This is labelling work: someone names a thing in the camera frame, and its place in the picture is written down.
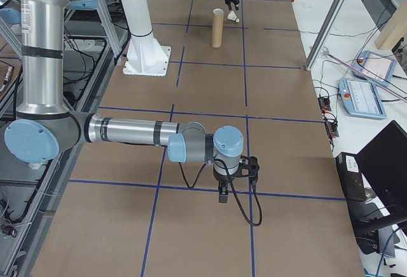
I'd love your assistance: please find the black computer box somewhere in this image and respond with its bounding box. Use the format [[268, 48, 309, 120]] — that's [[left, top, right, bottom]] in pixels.
[[335, 151, 369, 202]]

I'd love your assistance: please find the brown cardboard tube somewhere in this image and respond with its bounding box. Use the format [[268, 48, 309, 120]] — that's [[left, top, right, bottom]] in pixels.
[[211, 8, 224, 48]]

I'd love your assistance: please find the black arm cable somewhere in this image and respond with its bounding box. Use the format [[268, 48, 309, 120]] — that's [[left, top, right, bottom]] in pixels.
[[177, 158, 264, 227]]

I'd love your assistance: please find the black orange usb hub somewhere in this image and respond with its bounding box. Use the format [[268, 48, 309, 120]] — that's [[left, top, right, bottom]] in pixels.
[[324, 119, 340, 139], [319, 95, 333, 113]]

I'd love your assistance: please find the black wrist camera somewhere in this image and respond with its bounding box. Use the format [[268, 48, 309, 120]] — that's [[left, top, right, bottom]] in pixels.
[[238, 155, 260, 188]]

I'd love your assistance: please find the white side table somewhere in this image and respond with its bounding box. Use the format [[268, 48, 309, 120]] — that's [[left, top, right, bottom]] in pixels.
[[291, 0, 407, 277]]

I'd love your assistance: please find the aluminium profile post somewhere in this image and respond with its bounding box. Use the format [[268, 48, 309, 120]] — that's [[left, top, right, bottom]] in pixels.
[[304, 0, 362, 72]]

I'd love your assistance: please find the blue grey teach pendant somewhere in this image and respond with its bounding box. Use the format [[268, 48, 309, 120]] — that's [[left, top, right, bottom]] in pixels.
[[338, 76, 387, 121], [351, 50, 398, 88]]

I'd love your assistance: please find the white column with base plate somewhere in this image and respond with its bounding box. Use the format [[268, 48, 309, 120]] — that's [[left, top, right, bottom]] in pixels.
[[113, 0, 172, 77]]

